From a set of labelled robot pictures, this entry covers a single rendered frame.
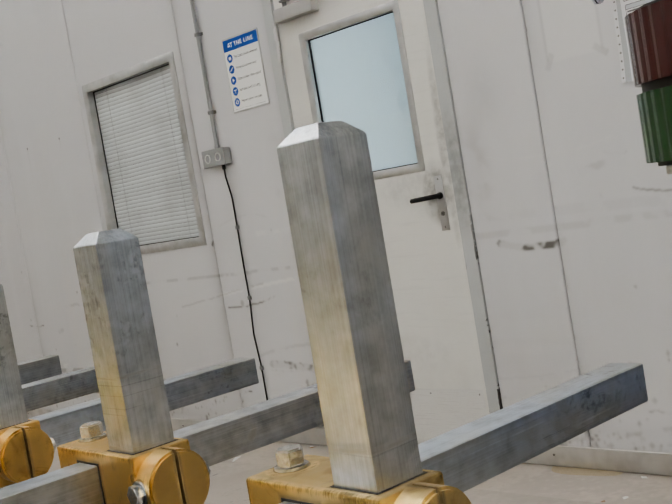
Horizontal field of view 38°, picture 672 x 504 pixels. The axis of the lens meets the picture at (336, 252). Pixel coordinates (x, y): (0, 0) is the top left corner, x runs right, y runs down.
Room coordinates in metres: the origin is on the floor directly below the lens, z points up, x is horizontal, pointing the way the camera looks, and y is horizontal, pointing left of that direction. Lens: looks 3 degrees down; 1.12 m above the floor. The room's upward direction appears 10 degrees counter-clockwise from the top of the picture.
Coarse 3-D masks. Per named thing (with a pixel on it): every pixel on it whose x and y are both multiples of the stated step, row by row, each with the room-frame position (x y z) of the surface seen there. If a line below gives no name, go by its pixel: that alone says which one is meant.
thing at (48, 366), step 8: (32, 360) 1.49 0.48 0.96; (40, 360) 1.48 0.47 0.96; (48, 360) 1.49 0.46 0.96; (56, 360) 1.50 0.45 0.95; (24, 368) 1.47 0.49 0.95; (32, 368) 1.47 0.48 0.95; (40, 368) 1.48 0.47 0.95; (48, 368) 1.49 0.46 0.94; (56, 368) 1.50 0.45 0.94; (24, 376) 1.46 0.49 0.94; (32, 376) 1.47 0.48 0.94; (40, 376) 1.48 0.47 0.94; (48, 376) 1.49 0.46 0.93
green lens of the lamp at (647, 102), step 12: (636, 96) 0.32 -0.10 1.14; (648, 96) 0.31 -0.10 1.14; (660, 96) 0.30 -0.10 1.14; (648, 108) 0.31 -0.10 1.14; (660, 108) 0.30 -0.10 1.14; (648, 120) 0.31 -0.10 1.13; (660, 120) 0.30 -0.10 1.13; (648, 132) 0.31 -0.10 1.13; (660, 132) 0.30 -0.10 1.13; (648, 144) 0.31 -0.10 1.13; (660, 144) 0.30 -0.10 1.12; (648, 156) 0.31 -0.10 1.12; (660, 156) 0.30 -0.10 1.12
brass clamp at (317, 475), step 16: (320, 464) 0.58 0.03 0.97; (256, 480) 0.57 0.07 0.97; (272, 480) 0.56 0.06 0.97; (288, 480) 0.56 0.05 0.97; (304, 480) 0.55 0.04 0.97; (320, 480) 0.55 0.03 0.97; (416, 480) 0.52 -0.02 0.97; (432, 480) 0.52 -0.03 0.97; (256, 496) 0.57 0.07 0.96; (272, 496) 0.56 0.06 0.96; (288, 496) 0.55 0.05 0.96; (304, 496) 0.54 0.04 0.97; (320, 496) 0.53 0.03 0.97; (336, 496) 0.52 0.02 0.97; (352, 496) 0.51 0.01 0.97; (368, 496) 0.50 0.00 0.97; (384, 496) 0.50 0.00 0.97; (400, 496) 0.50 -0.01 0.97; (416, 496) 0.50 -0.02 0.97; (432, 496) 0.49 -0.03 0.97; (448, 496) 0.50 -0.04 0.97; (464, 496) 0.51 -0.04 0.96
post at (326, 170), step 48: (288, 144) 0.52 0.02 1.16; (336, 144) 0.51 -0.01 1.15; (288, 192) 0.53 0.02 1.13; (336, 192) 0.51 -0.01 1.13; (336, 240) 0.51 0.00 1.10; (336, 288) 0.51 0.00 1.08; (384, 288) 0.52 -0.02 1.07; (336, 336) 0.51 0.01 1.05; (384, 336) 0.52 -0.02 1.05; (336, 384) 0.52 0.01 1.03; (384, 384) 0.52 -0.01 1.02; (336, 432) 0.52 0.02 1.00; (384, 432) 0.51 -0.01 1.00; (336, 480) 0.53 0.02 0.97; (384, 480) 0.51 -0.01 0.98
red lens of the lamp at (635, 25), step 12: (636, 12) 0.31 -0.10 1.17; (648, 12) 0.30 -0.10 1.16; (660, 12) 0.30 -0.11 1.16; (636, 24) 0.31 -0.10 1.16; (648, 24) 0.30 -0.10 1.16; (660, 24) 0.30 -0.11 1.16; (636, 36) 0.31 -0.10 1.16; (648, 36) 0.30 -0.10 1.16; (660, 36) 0.30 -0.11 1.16; (636, 48) 0.31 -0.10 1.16; (648, 48) 0.30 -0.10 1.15; (660, 48) 0.30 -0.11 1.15; (636, 60) 0.31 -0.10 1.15; (648, 60) 0.30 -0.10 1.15; (660, 60) 0.30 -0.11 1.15; (636, 72) 0.31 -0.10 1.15; (648, 72) 0.30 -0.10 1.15; (660, 72) 0.30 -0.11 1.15; (636, 84) 0.31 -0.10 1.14
